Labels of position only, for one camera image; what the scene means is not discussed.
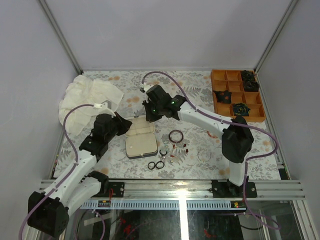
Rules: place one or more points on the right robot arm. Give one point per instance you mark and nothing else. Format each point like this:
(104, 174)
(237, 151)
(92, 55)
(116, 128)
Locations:
(236, 138)

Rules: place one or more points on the dark purple bangle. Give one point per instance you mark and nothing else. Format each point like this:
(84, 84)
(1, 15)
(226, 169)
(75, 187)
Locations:
(176, 136)

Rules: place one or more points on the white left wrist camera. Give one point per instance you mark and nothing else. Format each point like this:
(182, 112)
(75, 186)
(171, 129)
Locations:
(107, 107)

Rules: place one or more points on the white crumpled cloth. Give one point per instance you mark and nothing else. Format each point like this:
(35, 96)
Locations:
(84, 90)

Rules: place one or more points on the dark fabric flower in tray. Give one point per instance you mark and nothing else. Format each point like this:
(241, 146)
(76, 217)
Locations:
(249, 81)

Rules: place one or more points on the aluminium mounting rail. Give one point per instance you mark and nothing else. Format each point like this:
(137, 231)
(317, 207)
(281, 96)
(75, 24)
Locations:
(169, 194)

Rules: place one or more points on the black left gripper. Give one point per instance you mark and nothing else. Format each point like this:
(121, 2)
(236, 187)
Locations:
(125, 124)

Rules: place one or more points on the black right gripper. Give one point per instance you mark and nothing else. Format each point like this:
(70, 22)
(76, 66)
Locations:
(150, 117)

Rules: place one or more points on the dark flower with blue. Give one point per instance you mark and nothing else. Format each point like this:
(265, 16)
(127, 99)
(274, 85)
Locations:
(240, 109)

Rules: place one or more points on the orange bangle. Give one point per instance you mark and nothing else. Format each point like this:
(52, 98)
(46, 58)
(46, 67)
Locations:
(213, 135)

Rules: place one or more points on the silver hoop bangle right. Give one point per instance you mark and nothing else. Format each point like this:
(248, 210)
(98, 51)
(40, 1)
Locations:
(204, 155)

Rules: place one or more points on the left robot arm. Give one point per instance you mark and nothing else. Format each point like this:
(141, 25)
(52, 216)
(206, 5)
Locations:
(49, 211)

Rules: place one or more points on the cream navy jewelry box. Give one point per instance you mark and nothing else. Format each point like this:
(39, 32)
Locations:
(141, 136)

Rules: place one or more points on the wooden compartment tray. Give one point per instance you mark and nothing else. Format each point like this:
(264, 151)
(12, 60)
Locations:
(227, 89)

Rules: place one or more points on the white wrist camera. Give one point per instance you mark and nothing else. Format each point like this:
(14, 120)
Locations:
(107, 107)
(144, 87)

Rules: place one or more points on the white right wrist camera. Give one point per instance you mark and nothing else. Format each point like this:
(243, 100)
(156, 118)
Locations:
(144, 87)

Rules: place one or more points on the floral patterned tablecloth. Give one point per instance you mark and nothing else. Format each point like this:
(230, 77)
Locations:
(177, 164)

